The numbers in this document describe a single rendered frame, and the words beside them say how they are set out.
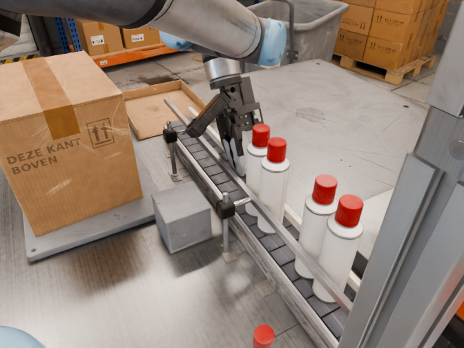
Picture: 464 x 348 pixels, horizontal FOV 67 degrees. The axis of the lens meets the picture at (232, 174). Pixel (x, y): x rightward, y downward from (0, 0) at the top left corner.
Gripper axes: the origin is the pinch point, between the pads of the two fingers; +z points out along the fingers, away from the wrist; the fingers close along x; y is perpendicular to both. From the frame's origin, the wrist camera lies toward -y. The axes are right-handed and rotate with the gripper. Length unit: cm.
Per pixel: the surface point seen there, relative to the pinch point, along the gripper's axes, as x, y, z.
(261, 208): -14.5, -3.5, 5.2
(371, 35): 196, 258, -52
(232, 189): 3.5, -1.0, 4.3
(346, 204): -34.4, -0.4, 2.5
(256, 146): -13.5, -1.0, -6.0
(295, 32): 132, 121, -54
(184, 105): 54, 9, -19
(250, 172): -10.5, -2.0, -0.9
